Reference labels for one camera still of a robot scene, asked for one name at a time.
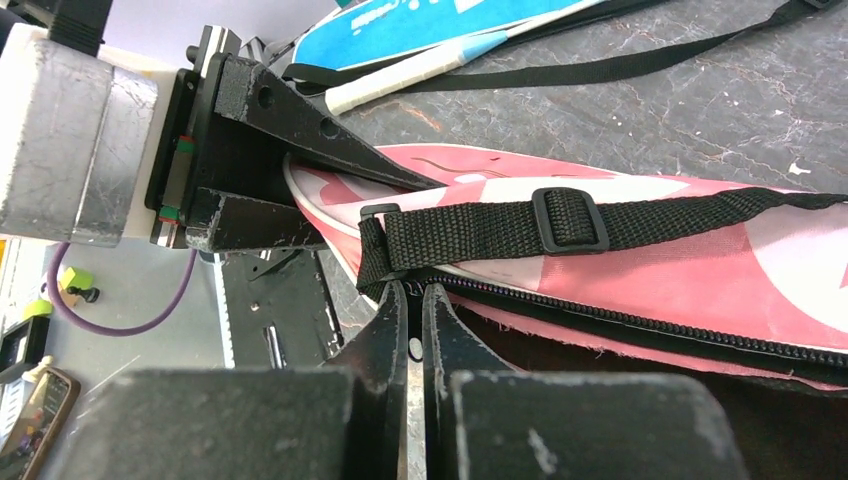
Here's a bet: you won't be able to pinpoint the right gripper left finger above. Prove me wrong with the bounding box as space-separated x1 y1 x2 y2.
61 282 408 479

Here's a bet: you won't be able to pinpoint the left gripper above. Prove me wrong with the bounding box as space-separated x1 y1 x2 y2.
144 25 443 253

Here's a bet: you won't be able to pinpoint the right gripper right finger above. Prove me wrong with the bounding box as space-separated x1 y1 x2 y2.
421 285 748 479

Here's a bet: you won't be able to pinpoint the blue badminton racket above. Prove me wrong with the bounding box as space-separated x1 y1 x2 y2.
324 29 511 118

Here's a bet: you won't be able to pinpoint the blue racket cover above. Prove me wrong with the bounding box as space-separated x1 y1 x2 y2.
292 0 595 71

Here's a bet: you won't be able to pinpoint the pink racket cover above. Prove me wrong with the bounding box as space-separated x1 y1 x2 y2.
283 143 847 391

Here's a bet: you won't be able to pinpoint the smartphone on desk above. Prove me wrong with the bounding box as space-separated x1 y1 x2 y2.
1 367 81 480

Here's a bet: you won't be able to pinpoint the green yellow small objects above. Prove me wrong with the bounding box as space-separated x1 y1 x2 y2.
22 267 101 320

